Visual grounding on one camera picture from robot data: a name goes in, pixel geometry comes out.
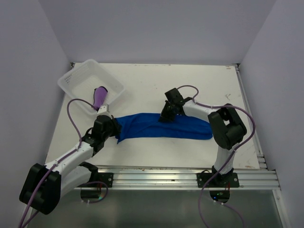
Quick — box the purple towel black trim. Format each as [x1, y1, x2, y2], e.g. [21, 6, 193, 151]
[93, 86, 108, 111]

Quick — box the blue towel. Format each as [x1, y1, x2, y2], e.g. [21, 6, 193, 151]
[115, 113, 213, 143]

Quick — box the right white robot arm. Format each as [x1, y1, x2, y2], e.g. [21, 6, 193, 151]
[159, 88, 247, 187]

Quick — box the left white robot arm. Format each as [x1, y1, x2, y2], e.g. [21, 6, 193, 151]
[19, 115, 121, 215]

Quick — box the white plastic basket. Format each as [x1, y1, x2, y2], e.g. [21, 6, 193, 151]
[57, 59, 125, 105]

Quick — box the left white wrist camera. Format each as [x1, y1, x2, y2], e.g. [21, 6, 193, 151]
[97, 104, 111, 117]

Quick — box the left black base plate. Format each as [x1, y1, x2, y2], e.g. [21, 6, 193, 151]
[94, 172, 114, 188]

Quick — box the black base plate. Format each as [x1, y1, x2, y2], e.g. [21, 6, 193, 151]
[196, 172, 240, 188]
[94, 172, 114, 188]

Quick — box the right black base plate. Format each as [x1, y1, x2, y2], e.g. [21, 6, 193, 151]
[196, 172, 240, 188]

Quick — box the right side aluminium rail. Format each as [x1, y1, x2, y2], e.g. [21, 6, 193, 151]
[233, 64, 268, 170]

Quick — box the aluminium mounting rail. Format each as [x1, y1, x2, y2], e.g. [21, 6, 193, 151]
[73, 166, 281, 190]

